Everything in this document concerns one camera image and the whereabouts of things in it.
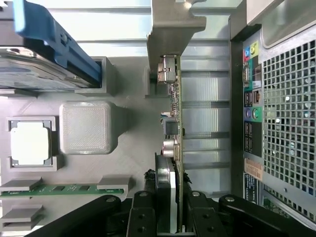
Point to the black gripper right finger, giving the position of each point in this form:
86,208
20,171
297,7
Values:
205,217

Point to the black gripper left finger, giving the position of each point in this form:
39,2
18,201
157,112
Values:
143,217

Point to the green RAM stick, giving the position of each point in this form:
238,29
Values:
61,190

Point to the silver CPU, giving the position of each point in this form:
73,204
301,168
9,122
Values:
30,143

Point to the black open PC case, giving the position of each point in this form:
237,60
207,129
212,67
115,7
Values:
284,98

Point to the hard disk in blue carrier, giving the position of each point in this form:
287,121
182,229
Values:
37,69

